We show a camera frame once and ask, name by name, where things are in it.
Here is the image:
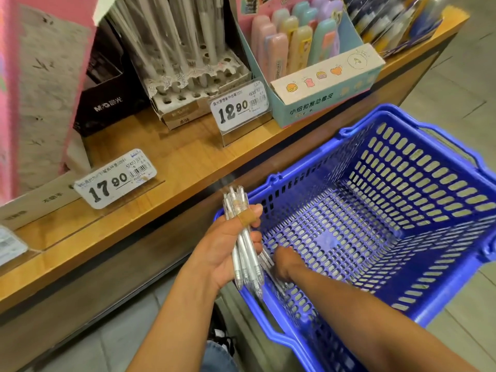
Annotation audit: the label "white price tag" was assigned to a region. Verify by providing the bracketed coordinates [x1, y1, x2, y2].
[209, 80, 271, 135]
[0, 226, 30, 268]
[73, 148, 158, 211]

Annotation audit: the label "pile of pink eraser packets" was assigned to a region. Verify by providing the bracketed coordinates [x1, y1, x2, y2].
[0, 0, 117, 206]

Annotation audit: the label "person's left hand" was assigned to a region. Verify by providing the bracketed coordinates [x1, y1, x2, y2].
[186, 204, 265, 298]

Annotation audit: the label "clear pen bundle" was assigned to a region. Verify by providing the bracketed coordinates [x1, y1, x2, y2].
[222, 185, 268, 299]

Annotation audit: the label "person's right hand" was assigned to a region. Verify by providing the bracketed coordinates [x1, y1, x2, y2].
[273, 245, 311, 284]

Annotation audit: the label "person's left leg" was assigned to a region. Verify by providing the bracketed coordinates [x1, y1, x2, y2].
[200, 340, 240, 372]

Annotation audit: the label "person's left forearm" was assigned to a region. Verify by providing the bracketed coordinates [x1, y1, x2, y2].
[128, 267, 234, 372]

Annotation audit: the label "person's left shoe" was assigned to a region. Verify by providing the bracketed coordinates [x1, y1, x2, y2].
[208, 302, 237, 357]

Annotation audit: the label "blue yellow stationery packets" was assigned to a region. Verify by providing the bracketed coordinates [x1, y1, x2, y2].
[341, 0, 451, 59]

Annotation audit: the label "blue shopping basket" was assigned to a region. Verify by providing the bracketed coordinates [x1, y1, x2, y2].
[213, 103, 496, 372]

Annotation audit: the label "pastel eraser display box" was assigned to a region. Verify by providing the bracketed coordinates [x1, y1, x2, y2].
[228, 0, 387, 129]

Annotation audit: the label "person's right forearm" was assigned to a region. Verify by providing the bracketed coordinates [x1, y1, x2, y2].
[287, 263, 477, 372]

